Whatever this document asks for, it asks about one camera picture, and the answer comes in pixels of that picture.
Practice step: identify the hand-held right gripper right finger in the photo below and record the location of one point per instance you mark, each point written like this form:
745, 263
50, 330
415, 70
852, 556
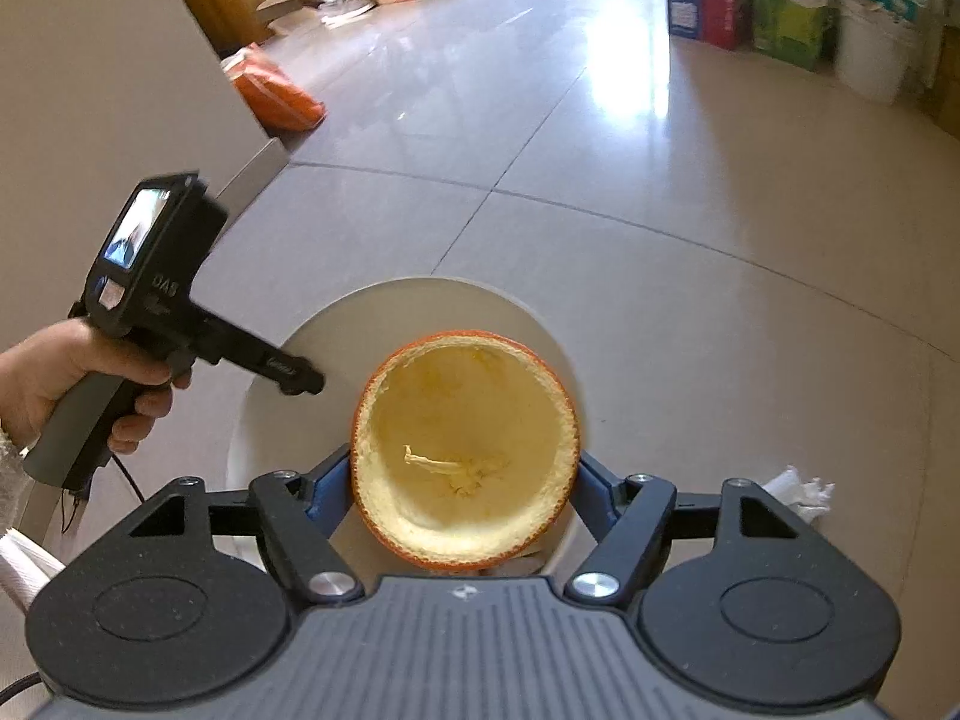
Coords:
592, 487

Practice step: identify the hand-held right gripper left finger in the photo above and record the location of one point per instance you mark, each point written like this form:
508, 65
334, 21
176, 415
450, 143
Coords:
330, 487

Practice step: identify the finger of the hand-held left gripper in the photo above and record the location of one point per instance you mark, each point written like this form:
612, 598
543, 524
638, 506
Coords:
285, 373

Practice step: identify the orange peel half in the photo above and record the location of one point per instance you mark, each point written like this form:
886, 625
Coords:
465, 420

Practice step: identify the white trash bin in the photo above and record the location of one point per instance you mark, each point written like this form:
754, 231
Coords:
450, 307

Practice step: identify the person's left hand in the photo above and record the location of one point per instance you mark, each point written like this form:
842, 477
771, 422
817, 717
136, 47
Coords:
41, 382

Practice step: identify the white cabinet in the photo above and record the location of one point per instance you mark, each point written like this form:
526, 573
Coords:
90, 90

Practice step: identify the crumpled white tissue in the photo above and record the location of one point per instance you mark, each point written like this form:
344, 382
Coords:
802, 495

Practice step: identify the orange plastic bag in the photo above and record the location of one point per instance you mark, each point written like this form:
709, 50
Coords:
277, 94

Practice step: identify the white cloth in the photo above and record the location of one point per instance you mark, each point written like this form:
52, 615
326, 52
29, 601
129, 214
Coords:
26, 562

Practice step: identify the green box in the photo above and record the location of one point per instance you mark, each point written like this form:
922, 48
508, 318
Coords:
791, 7

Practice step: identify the white bucket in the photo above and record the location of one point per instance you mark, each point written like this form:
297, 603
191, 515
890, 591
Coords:
877, 52

